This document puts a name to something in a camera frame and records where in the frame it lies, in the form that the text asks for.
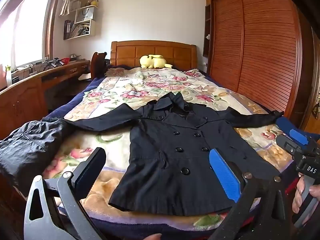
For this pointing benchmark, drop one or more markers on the dark grey jacket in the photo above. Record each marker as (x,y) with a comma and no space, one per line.
(25,150)

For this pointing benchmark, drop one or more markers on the black double-breasted coat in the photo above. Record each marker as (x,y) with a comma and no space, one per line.
(175,160)

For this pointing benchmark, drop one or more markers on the dark binders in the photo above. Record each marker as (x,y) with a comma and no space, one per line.
(68,30)

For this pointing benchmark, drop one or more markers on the person's left hand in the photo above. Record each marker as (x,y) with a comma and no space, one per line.
(150,237)

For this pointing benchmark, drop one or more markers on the window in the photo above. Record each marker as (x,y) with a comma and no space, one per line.
(30,25)

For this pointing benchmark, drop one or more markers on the wooden door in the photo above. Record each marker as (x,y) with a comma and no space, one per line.
(315,85)

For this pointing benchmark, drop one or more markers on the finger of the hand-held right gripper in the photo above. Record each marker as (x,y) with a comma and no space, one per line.
(298,136)
(287,146)

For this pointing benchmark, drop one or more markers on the yellow plush toy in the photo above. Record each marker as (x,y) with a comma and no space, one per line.
(150,61)

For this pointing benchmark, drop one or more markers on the wooden chair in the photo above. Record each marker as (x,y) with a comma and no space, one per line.
(96,62)

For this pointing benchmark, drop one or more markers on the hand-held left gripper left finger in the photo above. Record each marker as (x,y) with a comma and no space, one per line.
(88,170)

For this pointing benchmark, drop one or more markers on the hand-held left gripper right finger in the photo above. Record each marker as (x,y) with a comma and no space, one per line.
(225,177)

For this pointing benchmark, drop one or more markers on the red basket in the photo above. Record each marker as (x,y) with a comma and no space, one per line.
(65,60)

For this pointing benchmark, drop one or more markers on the white paper bag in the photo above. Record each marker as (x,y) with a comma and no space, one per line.
(85,13)

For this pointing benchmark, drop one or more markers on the wooden desk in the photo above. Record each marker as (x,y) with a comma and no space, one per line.
(22,95)

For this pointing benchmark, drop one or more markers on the wooden bed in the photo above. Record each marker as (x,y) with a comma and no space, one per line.
(160,52)

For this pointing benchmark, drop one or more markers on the wooden louvered wardrobe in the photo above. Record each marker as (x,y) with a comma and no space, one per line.
(262,55)

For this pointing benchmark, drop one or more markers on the floral blanket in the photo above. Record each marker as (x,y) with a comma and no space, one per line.
(120,90)

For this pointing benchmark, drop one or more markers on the white wall shelf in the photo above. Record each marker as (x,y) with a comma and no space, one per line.
(93,27)

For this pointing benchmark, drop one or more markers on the person's right hand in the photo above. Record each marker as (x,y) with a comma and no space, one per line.
(297,197)

